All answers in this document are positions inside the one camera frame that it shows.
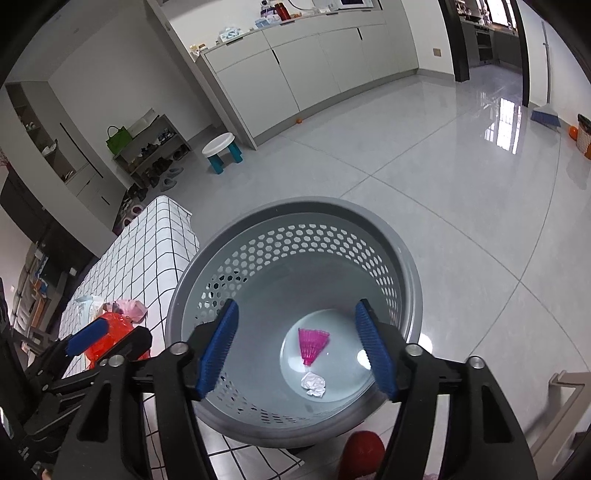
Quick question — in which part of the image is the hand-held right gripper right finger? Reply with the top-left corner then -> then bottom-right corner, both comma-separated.
355,299 -> 539,480

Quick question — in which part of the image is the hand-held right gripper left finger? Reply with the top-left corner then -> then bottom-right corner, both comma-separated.
53,299 -> 241,480

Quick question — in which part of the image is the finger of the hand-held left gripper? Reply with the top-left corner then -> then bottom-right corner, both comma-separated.
95,327 -> 154,367
39,320 -> 110,370

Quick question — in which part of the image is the red plastic bag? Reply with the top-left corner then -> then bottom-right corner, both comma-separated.
83,311 -> 151,370

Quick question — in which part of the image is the grey perforated plastic basket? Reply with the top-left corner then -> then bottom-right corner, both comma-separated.
165,197 -> 423,450

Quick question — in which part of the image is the white packet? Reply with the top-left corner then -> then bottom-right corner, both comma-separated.
74,295 -> 106,324

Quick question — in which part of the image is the pink cloth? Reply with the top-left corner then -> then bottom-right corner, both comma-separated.
104,299 -> 148,321

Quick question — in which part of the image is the cluttered storage shelf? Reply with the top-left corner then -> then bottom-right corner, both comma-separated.
14,249 -> 77,344

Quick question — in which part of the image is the pink shuttlecock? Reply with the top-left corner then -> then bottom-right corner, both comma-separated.
298,328 -> 331,367

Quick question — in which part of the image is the white crumpled paper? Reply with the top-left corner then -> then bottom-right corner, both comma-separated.
300,371 -> 327,398

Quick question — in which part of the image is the white black checked tablecloth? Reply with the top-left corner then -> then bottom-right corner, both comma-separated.
58,195 -> 305,480

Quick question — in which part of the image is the red round object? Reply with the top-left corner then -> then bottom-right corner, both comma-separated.
337,431 -> 386,480

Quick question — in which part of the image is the dark cabinet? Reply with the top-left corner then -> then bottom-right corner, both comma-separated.
0,166 -> 100,278

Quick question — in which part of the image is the tall white wardrobe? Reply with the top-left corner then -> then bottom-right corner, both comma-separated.
4,80 -> 121,232

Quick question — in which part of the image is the beige chair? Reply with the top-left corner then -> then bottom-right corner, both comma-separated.
526,369 -> 585,457

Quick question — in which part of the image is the grey shoe rack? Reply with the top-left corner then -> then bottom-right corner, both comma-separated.
113,113 -> 192,188

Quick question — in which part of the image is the green handbag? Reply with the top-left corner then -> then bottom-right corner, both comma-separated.
106,124 -> 132,155

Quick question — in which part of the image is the white stool with teal legs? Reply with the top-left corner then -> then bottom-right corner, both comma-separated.
202,132 -> 244,175

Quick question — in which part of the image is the blue broom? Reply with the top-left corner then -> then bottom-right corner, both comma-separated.
530,18 -> 561,127

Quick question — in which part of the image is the long white cabinet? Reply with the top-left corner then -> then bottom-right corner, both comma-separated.
198,9 -> 421,151

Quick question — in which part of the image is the woven storage basket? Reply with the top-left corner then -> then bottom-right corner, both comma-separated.
576,114 -> 591,153

